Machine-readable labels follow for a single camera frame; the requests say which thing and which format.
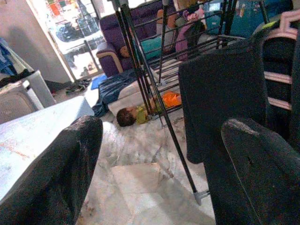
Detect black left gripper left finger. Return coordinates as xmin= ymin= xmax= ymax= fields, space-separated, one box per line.
xmin=0 ymin=115 xmax=104 ymax=225

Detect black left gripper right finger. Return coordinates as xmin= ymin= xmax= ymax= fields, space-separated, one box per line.
xmin=221 ymin=118 xmax=300 ymax=225

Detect pink plastic hanger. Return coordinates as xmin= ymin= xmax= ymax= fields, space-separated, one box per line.
xmin=262 ymin=10 xmax=300 ymax=111

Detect pale blue plastic table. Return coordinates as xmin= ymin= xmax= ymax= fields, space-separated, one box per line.
xmin=0 ymin=95 xmax=95 ymax=204

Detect grey lidded bin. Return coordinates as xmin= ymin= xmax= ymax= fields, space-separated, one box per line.
xmin=21 ymin=69 xmax=57 ymax=111

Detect black garment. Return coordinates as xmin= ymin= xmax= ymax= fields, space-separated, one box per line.
xmin=178 ymin=21 xmax=300 ymax=225

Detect dark sandals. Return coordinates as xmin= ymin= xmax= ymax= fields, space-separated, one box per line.
xmin=65 ymin=78 xmax=92 ymax=95

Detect child in green shirt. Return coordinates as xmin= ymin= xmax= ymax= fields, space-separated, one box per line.
xmin=116 ymin=90 xmax=183 ymax=128

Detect blue floor mat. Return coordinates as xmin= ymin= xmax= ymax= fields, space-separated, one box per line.
xmin=90 ymin=74 xmax=107 ymax=90

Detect white floor mattress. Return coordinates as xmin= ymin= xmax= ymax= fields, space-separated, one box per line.
xmin=108 ymin=79 xmax=162 ymax=115

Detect blue hanging cloth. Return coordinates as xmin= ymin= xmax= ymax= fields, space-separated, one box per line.
xmin=0 ymin=38 xmax=18 ymax=75

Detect black metal drying rack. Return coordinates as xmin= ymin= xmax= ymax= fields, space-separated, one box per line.
xmin=107 ymin=0 xmax=270 ymax=207

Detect glass sliding door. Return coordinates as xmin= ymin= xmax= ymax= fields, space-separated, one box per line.
xmin=25 ymin=0 xmax=104 ymax=82

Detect blue storage bag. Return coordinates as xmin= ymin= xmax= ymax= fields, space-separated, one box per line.
xmin=203 ymin=0 xmax=293 ymax=39

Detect purple sofa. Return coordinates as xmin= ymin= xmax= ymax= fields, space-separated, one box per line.
xmin=96 ymin=0 xmax=181 ymax=78

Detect purple pink garment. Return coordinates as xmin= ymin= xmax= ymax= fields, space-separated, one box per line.
xmin=175 ymin=9 xmax=200 ymax=54

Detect teal cushion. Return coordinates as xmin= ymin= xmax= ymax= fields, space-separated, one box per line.
xmin=140 ymin=37 xmax=165 ymax=60

